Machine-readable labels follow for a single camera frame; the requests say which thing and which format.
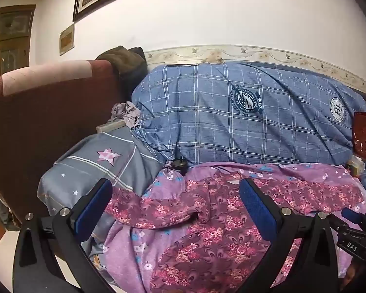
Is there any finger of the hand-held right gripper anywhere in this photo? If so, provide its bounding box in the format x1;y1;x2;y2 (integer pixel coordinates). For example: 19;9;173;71
341;208;366;240

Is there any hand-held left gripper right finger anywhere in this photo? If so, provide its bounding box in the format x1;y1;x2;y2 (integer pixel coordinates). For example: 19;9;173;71
239;178;348;293

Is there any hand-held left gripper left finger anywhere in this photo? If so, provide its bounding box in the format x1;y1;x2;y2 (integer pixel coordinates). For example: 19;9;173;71
12;178;116;293

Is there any maroon floral garment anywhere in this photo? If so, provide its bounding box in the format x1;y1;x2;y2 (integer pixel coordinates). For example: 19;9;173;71
105;175;365;293

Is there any grey star pillow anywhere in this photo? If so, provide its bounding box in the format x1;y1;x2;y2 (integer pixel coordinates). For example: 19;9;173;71
37;130;168;281

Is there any purple floral blanket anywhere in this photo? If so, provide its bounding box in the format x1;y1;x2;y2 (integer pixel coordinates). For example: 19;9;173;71
88;162;366;293

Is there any flat beige box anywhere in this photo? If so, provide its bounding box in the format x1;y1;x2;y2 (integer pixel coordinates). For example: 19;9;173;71
96;120;127;134

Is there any black plug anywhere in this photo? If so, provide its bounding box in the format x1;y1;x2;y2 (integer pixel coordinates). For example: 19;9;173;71
166;157;190;171

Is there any blue plaid quilt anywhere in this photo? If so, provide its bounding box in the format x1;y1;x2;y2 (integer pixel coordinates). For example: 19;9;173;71
131;63;366;167

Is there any crumpled grey cloth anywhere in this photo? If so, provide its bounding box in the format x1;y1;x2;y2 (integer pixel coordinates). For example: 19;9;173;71
110;101;142;129

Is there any maroon headboard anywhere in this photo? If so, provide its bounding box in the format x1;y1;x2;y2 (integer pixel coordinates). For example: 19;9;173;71
0;59;135;223

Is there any dark olive cloth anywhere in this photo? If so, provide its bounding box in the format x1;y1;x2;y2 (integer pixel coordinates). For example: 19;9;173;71
95;46;148;95

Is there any wooden wardrobe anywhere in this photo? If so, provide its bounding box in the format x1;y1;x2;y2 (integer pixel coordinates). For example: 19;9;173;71
0;4;36;81

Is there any small wall plaque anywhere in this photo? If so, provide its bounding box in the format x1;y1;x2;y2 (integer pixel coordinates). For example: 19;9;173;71
59;23;75;56

